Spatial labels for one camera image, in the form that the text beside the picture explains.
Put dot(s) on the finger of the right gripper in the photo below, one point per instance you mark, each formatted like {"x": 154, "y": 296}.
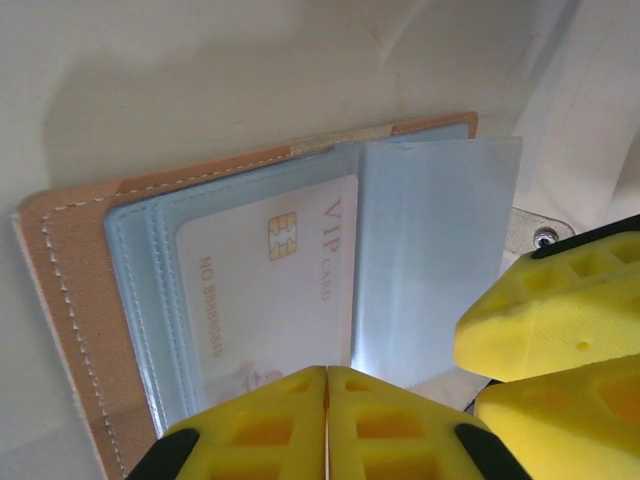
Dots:
{"x": 575, "y": 430}
{"x": 560, "y": 310}

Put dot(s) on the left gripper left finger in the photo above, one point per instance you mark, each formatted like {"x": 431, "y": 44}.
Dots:
{"x": 250, "y": 430}

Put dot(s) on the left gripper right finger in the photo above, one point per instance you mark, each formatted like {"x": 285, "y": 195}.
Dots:
{"x": 400, "y": 440}

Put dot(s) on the white VIP credit card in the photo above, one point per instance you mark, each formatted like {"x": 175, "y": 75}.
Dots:
{"x": 240, "y": 310}

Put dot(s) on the tan leather card holder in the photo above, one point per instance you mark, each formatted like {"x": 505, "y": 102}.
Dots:
{"x": 85, "y": 260}

